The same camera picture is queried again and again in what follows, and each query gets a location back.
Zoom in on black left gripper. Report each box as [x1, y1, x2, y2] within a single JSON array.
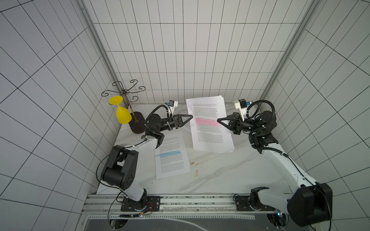
[[158, 113, 193, 131]]

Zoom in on pink highlighted paper document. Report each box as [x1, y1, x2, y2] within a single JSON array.
[[186, 96, 235, 153]]

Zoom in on blue highlighted paper document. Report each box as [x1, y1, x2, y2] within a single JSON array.
[[155, 132, 190, 179]]

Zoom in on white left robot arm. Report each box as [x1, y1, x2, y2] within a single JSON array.
[[101, 114, 193, 202]]

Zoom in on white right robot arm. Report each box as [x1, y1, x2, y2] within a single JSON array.
[[217, 111, 332, 227]]

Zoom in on yellow plastic wine glass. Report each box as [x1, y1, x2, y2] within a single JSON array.
[[108, 96, 132, 124]]

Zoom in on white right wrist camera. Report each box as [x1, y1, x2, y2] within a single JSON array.
[[234, 99, 251, 118]]

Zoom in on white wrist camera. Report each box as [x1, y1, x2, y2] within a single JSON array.
[[165, 100, 178, 115], [234, 99, 251, 118]]

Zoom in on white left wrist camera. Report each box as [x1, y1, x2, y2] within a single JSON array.
[[165, 100, 178, 115]]

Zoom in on copper wire glass holder stand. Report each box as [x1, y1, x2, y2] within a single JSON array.
[[101, 80, 146, 134]]

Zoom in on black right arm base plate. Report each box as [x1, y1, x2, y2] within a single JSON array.
[[233, 194, 276, 212]]

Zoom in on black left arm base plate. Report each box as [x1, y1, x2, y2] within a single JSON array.
[[120, 196, 161, 212]]

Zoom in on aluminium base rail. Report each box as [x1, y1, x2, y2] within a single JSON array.
[[82, 193, 280, 216]]

